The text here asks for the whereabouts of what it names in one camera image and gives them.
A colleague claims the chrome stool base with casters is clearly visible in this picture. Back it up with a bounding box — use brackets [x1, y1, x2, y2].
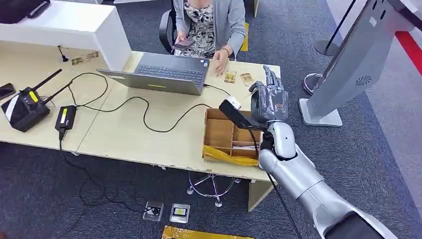
[186, 171, 242, 209]

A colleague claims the wooden card box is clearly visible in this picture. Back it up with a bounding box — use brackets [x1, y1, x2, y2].
[202, 108, 264, 167]

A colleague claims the person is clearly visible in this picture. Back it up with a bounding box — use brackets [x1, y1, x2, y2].
[173, 0, 247, 77]

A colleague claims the person's left hand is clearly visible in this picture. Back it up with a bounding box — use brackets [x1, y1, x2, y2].
[213, 49, 231, 77]

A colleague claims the black smartphone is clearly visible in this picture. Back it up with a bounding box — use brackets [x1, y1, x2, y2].
[0, 83, 17, 101]

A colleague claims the pale desk leg panel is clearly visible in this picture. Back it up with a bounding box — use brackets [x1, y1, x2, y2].
[247, 179, 275, 213]

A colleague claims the black office chair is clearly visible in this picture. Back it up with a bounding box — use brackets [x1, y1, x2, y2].
[158, 8, 236, 62]

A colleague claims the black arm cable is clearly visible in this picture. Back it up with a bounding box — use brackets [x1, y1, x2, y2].
[247, 127, 303, 239]

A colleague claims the small black stub antenna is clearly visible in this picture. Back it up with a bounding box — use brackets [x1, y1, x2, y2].
[57, 45, 70, 64]

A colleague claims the steel floor socket with plug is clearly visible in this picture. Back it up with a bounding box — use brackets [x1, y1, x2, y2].
[142, 201, 165, 222]

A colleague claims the white desk riser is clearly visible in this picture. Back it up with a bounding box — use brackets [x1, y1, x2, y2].
[0, 0, 133, 72]

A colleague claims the yellow floor tape outline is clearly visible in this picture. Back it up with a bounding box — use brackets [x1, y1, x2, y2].
[161, 226, 254, 239]

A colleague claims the grey laptop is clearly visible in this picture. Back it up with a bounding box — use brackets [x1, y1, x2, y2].
[96, 52, 211, 97]

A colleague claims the steel floor socket with label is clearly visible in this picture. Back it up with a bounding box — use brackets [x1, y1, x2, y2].
[169, 203, 191, 224]

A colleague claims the person's right hand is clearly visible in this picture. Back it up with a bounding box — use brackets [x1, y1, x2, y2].
[175, 30, 189, 45]

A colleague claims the black stanchion post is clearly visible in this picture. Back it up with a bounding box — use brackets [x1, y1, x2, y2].
[313, 0, 357, 57]

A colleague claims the grey kiosk screen stand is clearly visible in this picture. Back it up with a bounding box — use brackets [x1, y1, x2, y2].
[298, 0, 422, 128]

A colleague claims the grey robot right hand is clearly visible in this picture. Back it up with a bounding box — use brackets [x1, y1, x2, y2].
[248, 65, 290, 124]

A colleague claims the black mains cable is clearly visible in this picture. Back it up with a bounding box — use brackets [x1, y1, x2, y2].
[58, 131, 156, 215]

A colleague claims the red barrier belt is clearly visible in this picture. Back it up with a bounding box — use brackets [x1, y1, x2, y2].
[394, 31, 422, 77]

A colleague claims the black radio box with antennas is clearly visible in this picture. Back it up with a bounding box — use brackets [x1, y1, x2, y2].
[0, 68, 72, 133]

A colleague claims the black laptop charger cable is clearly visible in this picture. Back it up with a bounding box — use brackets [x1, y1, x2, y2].
[67, 72, 232, 133]

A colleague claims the silver stanchion base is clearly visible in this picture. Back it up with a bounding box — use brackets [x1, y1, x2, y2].
[302, 72, 326, 97]

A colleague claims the black power adapter yellow label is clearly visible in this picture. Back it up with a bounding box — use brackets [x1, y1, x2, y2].
[54, 105, 78, 141]

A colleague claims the dark smartphone with pink screen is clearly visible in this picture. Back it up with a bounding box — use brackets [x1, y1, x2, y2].
[171, 38, 196, 51]

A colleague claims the yellow tape strip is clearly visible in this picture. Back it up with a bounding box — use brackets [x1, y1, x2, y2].
[202, 145, 260, 167]

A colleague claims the black bag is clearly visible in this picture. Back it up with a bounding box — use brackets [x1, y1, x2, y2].
[0, 0, 51, 25]

